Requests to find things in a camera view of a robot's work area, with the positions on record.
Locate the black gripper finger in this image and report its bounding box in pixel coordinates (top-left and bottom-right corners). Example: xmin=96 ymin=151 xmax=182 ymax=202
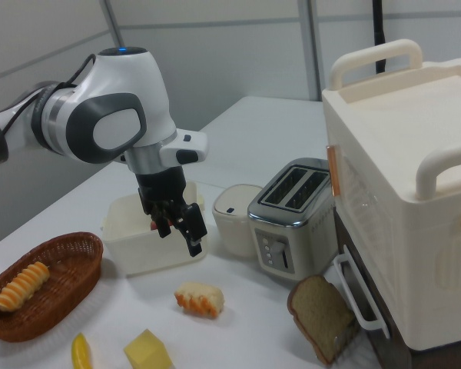
xmin=175 ymin=202 xmax=209 ymax=258
xmin=153 ymin=205 xmax=176 ymax=239

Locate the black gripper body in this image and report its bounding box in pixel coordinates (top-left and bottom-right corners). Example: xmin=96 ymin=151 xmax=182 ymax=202
xmin=134 ymin=165 xmax=191 ymax=221

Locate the yellow cube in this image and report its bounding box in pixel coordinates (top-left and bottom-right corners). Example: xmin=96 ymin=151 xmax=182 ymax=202
xmin=123 ymin=328 xmax=173 ymax=369

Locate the white plastic storage bin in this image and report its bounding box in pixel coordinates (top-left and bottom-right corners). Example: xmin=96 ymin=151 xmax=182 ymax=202
xmin=101 ymin=181 xmax=208 ymax=276

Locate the small white lidded bin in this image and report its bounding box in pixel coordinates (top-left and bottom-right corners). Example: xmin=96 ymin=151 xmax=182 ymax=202
xmin=212 ymin=183 xmax=264 ymax=258

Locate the short twisted bread roll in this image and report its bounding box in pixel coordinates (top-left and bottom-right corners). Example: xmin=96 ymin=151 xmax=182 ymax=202
xmin=174 ymin=281 xmax=226 ymax=319

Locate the cream and silver toaster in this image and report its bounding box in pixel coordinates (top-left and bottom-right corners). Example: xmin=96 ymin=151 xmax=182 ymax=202
xmin=247 ymin=158 xmax=339 ymax=281

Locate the brown wicker basket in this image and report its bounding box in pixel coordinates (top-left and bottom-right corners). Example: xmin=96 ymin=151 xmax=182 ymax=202
xmin=0 ymin=231 xmax=104 ymax=343

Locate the brown bread slice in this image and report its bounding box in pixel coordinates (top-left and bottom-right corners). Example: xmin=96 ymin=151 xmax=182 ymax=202
xmin=287 ymin=274 xmax=357 ymax=365

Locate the yellow banana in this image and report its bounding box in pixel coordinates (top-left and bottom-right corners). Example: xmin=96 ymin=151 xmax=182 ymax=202
xmin=71 ymin=332 xmax=99 ymax=369

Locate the long twisted bread roll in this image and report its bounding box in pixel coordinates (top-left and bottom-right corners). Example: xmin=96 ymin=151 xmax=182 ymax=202
xmin=0 ymin=261 xmax=51 ymax=313

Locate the cream toy cabinet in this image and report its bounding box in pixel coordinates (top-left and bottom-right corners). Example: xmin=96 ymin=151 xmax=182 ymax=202
xmin=321 ymin=38 xmax=461 ymax=353

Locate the black pole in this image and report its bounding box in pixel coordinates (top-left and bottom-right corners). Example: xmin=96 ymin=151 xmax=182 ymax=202
xmin=370 ymin=0 xmax=388 ymax=74

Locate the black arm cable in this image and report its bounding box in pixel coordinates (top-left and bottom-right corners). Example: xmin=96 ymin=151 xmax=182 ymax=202
xmin=0 ymin=53 xmax=98 ymax=170

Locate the copper cabinet door handle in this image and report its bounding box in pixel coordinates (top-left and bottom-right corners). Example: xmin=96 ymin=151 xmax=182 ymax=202
xmin=326 ymin=145 xmax=341 ymax=198

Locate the white oven drawer handle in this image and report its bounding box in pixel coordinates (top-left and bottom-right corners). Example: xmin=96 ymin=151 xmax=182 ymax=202
xmin=333 ymin=254 xmax=391 ymax=339

